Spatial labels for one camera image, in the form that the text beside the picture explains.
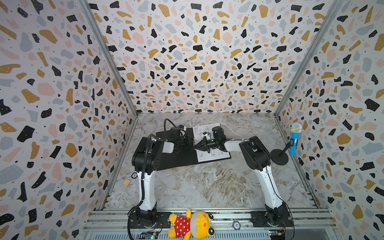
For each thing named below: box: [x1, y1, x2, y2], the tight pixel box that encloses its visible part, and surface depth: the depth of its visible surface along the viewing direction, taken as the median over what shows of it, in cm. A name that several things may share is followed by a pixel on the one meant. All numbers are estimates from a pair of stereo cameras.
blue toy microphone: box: [290, 123, 303, 156], surface depth 81 cm
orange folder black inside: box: [156, 127, 232, 171], surface depth 97 cm
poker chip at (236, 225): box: [232, 221, 241, 231], surface depth 74 cm
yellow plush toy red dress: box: [167, 209, 215, 240], surface depth 68 cm
